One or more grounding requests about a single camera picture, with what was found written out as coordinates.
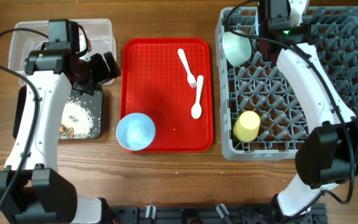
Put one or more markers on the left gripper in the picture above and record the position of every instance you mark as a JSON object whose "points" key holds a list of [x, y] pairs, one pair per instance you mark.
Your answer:
{"points": [[104, 73]]}

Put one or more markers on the food scraps and rice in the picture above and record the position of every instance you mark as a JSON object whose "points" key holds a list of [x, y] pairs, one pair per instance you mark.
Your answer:
{"points": [[79, 122]]}

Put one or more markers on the small light blue bowl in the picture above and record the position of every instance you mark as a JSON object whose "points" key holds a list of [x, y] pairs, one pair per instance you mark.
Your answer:
{"points": [[135, 131]]}

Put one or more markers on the white plastic spoon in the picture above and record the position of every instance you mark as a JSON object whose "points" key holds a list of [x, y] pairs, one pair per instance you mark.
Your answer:
{"points": [[196, 109]]}

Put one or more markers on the green bowl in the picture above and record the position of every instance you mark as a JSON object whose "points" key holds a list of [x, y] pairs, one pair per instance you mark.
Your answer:
{"points": [[237, 49]]}

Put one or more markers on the yellow plastic cup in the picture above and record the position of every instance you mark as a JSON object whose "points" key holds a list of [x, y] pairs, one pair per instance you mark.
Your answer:
{"points": [[246, 128]]}

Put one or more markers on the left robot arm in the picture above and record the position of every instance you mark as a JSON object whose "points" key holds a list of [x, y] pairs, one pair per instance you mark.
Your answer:
{"points": [[31, 189]]}

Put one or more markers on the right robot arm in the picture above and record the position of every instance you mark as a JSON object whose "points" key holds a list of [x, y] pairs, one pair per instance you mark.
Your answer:
{"points": [[329, 155]]}

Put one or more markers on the black waste tray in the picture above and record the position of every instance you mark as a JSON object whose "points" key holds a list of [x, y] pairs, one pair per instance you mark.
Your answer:
{"points": [[93, 102]]}

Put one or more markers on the grey dishwasher rack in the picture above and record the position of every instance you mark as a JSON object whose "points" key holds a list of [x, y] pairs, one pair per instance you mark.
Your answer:
{"points": [[259, 86]]}

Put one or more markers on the clear plastic bin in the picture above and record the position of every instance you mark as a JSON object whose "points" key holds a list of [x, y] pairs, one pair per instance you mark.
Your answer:
{"points": [[98, 31]]}

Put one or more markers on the red serving tray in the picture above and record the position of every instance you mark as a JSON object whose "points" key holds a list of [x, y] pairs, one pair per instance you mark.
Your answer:
{"points": [[154, 82]]}

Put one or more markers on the white plastic fork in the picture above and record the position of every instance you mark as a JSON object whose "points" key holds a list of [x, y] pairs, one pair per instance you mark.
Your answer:
{"points": [[189, 76]]}

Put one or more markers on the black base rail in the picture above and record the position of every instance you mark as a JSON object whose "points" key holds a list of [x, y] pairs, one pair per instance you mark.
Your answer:
{"points": [[247, 214]]}

